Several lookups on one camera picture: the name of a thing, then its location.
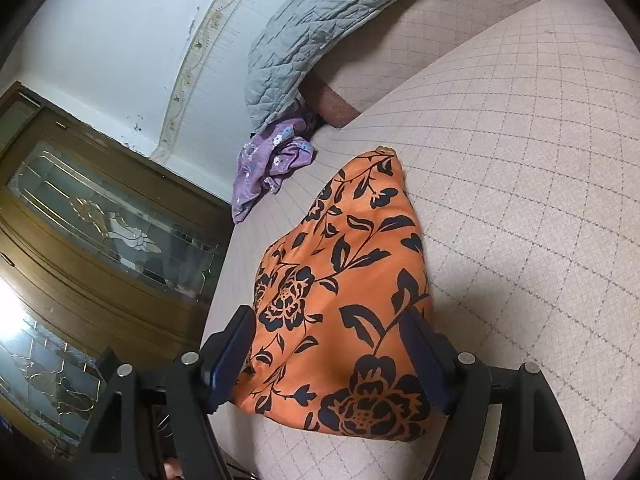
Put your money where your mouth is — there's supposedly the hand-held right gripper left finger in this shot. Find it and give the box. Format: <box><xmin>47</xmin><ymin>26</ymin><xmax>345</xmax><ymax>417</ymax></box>
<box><xmin>75</xmin><ymin>305</ymin><xmax>258</xmax><ymax>480</ymax></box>

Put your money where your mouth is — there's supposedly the wooden door with glass panels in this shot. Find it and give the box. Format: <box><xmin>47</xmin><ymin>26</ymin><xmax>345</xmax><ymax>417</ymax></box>
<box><xmin>0</xmin><ymin>81</ymin><xmax>237</xmax><ymax>463</ymax></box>

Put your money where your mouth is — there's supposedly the beige quilted mattress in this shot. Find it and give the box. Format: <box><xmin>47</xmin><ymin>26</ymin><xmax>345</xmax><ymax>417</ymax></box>
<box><xmin>199</xmin><ymin>0</ymin><xmax>640</xmax><ymax>480</ymax></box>

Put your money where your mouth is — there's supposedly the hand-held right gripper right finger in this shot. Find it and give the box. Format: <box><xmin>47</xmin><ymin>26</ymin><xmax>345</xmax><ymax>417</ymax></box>
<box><xmin>398</xmin><ymin>307</ymin><xmax>588</xmax><ymax>480</ymax></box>

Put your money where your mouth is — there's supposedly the orange black floral garment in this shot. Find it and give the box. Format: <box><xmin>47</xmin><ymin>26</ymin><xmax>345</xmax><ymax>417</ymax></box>
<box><xmin>231</xmin><ymin>146</ymin><xmax>435</xmax><ymax>445</ymax></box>

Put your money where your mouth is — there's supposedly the pink bed sheet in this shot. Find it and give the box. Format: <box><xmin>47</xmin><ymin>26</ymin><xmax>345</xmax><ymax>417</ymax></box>
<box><xmin>304</xmin><ymin>0</ymin><xmax>557</xmax><ymax>130</ymax></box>

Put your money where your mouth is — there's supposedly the grey quilted blanket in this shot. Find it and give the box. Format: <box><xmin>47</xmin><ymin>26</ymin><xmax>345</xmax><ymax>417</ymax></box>
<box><xmin>243</xmin><ymin>0</ymin><xmax>478</xmax><ymax>132</ymax></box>

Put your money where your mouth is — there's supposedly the purple floral cloth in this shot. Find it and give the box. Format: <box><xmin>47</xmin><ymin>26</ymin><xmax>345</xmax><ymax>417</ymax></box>
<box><xmin>231</xmin><ymin>117</ymin><xmax>316</xmax><ymax>225</ymax></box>

